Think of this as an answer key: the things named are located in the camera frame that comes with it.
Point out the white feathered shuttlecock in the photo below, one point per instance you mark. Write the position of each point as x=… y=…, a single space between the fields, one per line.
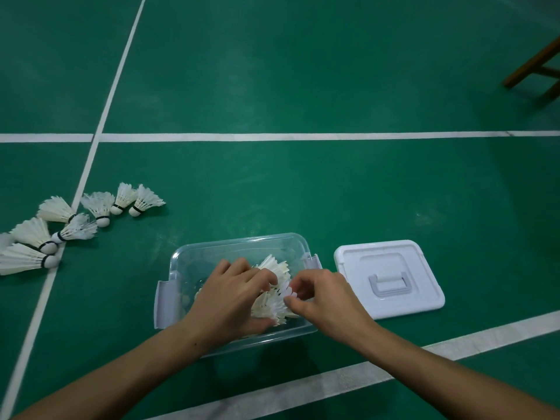
x=276 y=267
x=269 y=307

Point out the person's right thumb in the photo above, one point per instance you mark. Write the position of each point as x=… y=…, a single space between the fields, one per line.
x=299 y=308

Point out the row of white shuttlecocks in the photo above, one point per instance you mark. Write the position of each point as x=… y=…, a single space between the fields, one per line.
x=35 y=234

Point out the clear plastic storage box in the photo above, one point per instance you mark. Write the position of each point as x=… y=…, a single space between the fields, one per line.
x=205 y=258

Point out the person's left hand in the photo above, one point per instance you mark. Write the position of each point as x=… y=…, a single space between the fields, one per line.
x=218 y=304

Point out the person's right hand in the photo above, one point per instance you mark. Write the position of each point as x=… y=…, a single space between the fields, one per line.
x=332 y=306

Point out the person's left forearm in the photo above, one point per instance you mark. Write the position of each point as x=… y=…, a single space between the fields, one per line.
x=118 y=380

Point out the person's right forearm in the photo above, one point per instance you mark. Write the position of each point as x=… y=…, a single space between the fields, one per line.
x=446 y=380

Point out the brown wooden stool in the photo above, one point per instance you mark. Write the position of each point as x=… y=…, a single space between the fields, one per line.
x=531 y=65

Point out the person's left thumb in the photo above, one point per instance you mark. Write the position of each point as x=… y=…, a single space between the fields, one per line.
x=258 y=328

